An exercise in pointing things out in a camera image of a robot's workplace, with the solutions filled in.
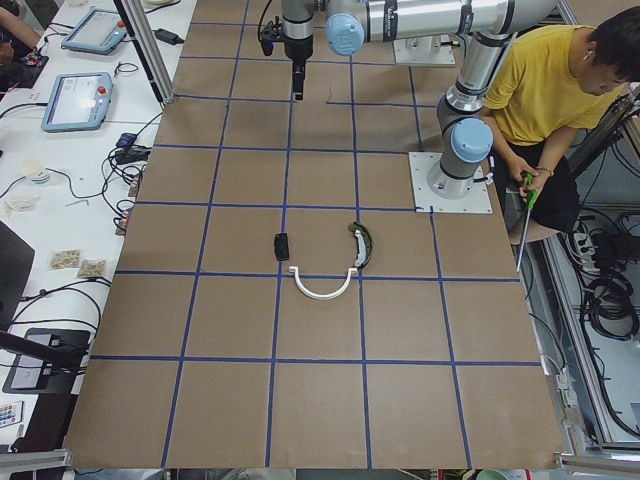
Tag blue teach pendant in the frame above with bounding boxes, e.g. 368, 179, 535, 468
61, 7, 127, 55
41, 72, 113, 133

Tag aluminium frame post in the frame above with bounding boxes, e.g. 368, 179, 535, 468
114, 0, 175, 105

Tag coiled black cables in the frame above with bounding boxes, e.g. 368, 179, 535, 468
582, 272, 639, 341

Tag far blue teach pendant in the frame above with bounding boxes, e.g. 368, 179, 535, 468
61, 7, 127, 55

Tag white curved plastic bracket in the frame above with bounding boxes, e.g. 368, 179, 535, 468
288, 265, 358, 301

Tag curved brake shoe part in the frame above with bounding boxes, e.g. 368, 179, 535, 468
348, 221, 374, 270

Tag black power adapter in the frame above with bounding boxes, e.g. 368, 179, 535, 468
154, 28, 184, 45

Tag white paper cup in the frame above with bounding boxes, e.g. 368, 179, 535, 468
21, 158, 51, 186

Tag person in yellow shirt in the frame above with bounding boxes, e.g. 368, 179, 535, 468
479, 6, 639, 245

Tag bag of small parts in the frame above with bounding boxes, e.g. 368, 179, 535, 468
77, 259, 107, 279
49, 249, 83, 270

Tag white power strip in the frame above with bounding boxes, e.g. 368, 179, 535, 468
573, 223, 599, 275

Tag coloured remote control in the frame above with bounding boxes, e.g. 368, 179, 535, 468
0, 400, 24, 428

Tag black rectangular plastic part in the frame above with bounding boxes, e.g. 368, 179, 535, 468
273, 232, 290, 261

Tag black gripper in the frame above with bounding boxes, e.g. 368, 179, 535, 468
284, 35, 313, 100

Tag black device on stand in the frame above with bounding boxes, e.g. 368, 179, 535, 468
1, 328, 91, 395

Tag green handled grabber stick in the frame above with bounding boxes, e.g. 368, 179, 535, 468
516, 188, 539, 273

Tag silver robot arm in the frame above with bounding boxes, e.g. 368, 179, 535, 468
257, 1, 555, 199

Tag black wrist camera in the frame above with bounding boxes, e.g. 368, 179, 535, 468
258, 17, 282, 56

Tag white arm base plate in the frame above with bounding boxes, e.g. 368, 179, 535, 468
408, 152, 493, 214

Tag near blue teach pendant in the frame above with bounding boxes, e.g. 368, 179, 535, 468
41, 72, 113, 133

